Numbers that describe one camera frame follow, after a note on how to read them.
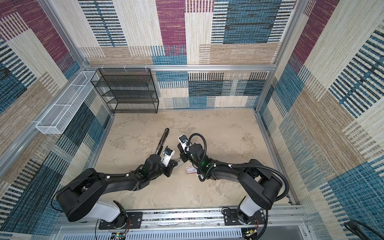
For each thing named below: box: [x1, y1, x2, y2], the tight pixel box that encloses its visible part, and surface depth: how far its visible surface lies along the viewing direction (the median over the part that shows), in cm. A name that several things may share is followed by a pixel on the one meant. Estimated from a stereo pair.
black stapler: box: [155, 128, 170, 155], surface depth 102 cm
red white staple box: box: [186, 166, 198, 174], surface depth 91 cm
